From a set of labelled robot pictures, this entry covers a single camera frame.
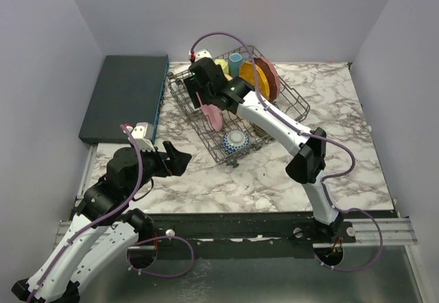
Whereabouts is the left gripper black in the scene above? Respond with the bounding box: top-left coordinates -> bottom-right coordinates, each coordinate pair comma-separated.
126,140 -> 192,197

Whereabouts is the cream mug yellow handle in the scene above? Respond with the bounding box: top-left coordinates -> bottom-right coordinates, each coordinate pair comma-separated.
214,59 -> 233,81

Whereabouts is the plain pink round plate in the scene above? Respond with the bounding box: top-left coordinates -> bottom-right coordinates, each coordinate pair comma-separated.
196,93 -> 223,132

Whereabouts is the blue mug white inside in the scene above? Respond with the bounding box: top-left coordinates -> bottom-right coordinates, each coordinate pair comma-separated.
228,53 -> 244,77

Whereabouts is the yellow plate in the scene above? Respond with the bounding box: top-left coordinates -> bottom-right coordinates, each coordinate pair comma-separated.
239,62 -> 270,101

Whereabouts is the red and blue patterned bowl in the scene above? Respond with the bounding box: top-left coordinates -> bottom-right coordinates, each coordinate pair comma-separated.
221,130 -> 250,156

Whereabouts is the pink polka dot plate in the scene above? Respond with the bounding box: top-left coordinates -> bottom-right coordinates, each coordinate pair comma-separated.
254,57 -> 281,102

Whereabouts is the dark patterned bowl cream inside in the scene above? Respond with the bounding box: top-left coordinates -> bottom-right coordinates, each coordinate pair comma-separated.
253,124 -> 267,137

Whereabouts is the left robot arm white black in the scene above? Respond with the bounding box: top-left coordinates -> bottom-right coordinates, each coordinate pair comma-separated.
12,141 -> 191,302

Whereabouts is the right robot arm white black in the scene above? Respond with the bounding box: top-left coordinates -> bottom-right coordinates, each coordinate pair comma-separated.
184,58 -> 342,243

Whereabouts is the dark grey flat box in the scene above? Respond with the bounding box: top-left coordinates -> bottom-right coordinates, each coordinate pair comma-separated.
78,54 -> 169,144

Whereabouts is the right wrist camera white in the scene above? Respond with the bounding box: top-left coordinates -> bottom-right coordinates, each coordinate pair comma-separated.
189,49 -> 212,64

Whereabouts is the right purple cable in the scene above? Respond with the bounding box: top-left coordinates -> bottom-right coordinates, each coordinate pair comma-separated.
190,32 -> 385,274

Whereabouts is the purple cable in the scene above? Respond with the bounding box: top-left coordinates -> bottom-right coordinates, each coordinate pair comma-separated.
190,32 -> 385,274
25,124 -> 195,303

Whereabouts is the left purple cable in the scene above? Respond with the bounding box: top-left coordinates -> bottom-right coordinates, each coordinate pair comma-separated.
25,124 -> 195,303

